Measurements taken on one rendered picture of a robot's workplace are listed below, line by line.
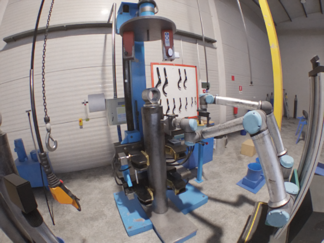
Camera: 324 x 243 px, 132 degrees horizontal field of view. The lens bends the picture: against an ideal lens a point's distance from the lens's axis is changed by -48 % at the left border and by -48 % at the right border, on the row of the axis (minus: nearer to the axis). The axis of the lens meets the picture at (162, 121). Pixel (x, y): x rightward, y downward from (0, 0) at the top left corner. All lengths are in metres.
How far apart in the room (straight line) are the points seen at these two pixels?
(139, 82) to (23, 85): 2.81
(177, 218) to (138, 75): 1.80
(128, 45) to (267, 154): 1.38
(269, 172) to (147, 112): 1.06
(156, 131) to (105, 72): 2.30
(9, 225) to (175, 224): 1.70
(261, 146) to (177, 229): 1.30
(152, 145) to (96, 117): 2.12
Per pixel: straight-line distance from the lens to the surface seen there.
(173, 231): 1.72
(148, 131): 1.32
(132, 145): 1.55
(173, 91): 3.79
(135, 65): 1.76
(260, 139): 0.80
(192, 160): 3.00
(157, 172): 1.48
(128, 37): 1.45
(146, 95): 1.30
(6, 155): 1.10
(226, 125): 1.05
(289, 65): 11.61
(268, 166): 0.84
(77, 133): 3.35
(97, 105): 2.04
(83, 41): 3.53
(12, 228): 1.56
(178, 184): 1.76
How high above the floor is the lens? 1.58
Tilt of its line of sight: 11 degrees down
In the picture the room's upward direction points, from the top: 3 degrees counter-clockwise
